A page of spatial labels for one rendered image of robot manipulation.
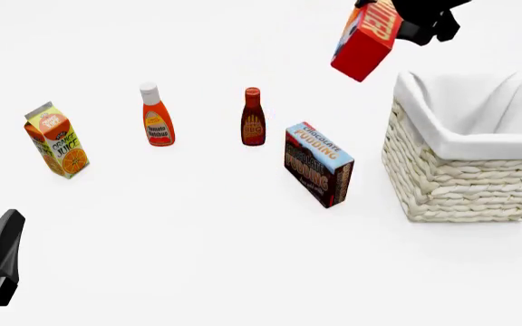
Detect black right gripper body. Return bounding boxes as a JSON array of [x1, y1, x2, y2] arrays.
[[389, 0, 473, 22]]

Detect red butter box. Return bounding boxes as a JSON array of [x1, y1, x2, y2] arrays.
[[330, 0, 405, 83]]

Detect wicker basket with white liner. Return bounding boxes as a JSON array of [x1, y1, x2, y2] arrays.
[[381, 70, 522, 224]]

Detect orange juice carton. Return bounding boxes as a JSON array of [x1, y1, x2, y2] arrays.
[[23, 101, 91, 180]]

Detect dark red BBQ sauce bottle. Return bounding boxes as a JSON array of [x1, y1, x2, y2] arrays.
[[240, 86, 267, 147]]

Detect chocolate pudding box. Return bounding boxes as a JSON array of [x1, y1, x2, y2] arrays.
[[283, 120, 355, 209]]

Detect tomato ketchup bottle white cap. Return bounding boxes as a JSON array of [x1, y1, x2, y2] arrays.
[[139, 81, 177, 148]]

